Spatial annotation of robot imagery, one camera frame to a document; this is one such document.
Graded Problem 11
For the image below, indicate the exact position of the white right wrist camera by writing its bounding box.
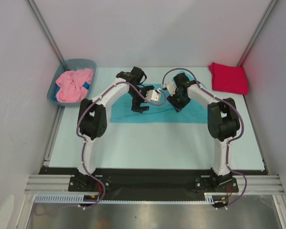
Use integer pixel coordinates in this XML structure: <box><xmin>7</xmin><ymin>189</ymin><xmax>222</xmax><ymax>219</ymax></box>
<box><xmin>162</xmin><ymin>82</ymin><xmax>177</xmax><ymax>96</ymax></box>

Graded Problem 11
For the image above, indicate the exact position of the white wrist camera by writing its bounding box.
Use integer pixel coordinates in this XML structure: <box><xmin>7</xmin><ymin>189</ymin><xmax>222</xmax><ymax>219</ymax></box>
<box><xmin>145</xmin><ymin>90</ymin><xmax>161</xmax><ymax>102</ymax></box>
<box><xmin>162</xmin><ymin>82</ymin><xmax>177</xmax><ymax>96</ymax></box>

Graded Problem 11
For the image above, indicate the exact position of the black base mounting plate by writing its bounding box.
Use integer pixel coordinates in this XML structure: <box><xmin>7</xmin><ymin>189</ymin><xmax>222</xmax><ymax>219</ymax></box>
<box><xmin>38</xmin><ymin>167</ymin><xmax>269</xmax><ymax>193</ymax></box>

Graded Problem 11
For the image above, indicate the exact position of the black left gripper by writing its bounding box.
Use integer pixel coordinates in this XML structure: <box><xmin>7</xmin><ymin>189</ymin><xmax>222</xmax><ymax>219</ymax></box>
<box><xmin>128</xmin><ymin>85</ymin><xmax>153</xmax><ymax>113</ymax></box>

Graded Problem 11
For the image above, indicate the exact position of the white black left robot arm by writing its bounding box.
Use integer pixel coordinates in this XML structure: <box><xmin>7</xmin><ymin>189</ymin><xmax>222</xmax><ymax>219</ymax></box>
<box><xmin>75</xmin><ymin>67</ymin><xmax>154</xmax><ymax>191</ymax></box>

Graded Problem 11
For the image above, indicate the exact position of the pink t-shirt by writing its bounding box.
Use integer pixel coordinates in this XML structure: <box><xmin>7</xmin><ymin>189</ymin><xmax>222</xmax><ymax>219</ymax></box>
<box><xmin>56</xmin><ymin>68</ymin><xmax>93</xmax><ymax>103</ymax></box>

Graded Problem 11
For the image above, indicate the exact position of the white slotted cable duct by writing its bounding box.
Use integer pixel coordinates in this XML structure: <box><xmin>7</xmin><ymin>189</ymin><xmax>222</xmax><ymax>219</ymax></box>
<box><xmin>34</xmin><ymin>194</ymin><xmax>214</xmax><ymax>205</ymax></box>

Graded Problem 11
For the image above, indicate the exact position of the right aluminium corner post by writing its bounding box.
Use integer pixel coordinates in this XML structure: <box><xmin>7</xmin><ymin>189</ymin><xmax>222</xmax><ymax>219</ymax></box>
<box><xmin>237</xmin><ymin>0</ymin><xmax>280</xmax><ymax>67</ymax></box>

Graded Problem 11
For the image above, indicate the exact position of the teal t-shirt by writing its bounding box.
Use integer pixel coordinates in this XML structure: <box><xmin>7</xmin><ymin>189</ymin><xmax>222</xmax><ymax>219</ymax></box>
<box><xmin>110</xmin><ymin>94</ymin><xmax>208</xmax><ymax>124</ymax></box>

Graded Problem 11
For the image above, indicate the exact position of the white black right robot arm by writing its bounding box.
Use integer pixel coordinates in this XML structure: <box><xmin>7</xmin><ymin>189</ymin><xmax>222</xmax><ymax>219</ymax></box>
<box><xmin>163</xmin><ymin>73</ymin><xmax>243</xmax><ymax>191</ymax></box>

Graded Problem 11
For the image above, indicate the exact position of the blue t-shirt in basket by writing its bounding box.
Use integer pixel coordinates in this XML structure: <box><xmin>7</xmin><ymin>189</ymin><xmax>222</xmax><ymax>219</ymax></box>
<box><xmin>53</xmin><ymin>82</ymin><xmax>90</xmax><ymax>102</ymax></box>

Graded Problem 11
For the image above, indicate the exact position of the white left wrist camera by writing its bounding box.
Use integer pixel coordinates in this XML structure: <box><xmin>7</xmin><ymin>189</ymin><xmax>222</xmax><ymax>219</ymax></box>
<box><xmin>145</xmin><ymin>90</ymin><xmax>161</xmax><ymax>102</ymax></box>

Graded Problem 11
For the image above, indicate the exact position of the folded red t-shirt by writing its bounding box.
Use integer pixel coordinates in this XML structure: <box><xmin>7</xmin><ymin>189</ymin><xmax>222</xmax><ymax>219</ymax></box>
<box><xmin>208</xmin><ymin>62</ymin><xmax>248</xmax><ymax>95</ymax></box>

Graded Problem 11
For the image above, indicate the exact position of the aluminium corner post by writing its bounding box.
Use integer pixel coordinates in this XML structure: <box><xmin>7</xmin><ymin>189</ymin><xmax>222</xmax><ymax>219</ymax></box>
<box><xmin>237</xmin><ymin>0</ymin><xmax>280</xmax><ymax>67</ymax></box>
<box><xmin>25</xmin><ymin>0</ymin><xmax>64</xmax><ymax>63</ymax></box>

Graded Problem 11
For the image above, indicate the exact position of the aluminium front rail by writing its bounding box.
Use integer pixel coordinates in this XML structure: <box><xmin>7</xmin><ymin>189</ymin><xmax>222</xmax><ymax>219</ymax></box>
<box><xmin>24</xmin><ymin>175</ymin><xmax>285</xmax><ymax>195</ymax></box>

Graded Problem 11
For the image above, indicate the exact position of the left aluminium corner post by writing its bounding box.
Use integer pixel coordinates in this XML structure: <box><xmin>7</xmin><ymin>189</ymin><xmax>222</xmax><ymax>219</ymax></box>
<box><xmin>25</xmin><ymin>0</ymin><xmax>64</xmax><ymax>63</ymax></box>

